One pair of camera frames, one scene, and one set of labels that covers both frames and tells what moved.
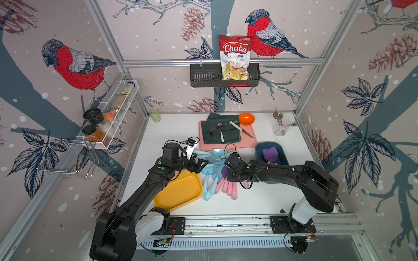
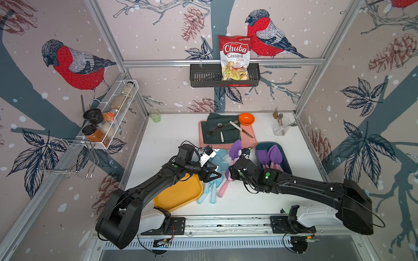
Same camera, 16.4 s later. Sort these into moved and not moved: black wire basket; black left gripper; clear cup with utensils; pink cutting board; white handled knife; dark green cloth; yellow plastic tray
Moved: black left gripper
Not moved: pink cutting board; dark green cloth; clear cup with utensils; yellow plastic tray; black wire basket; white handled knife
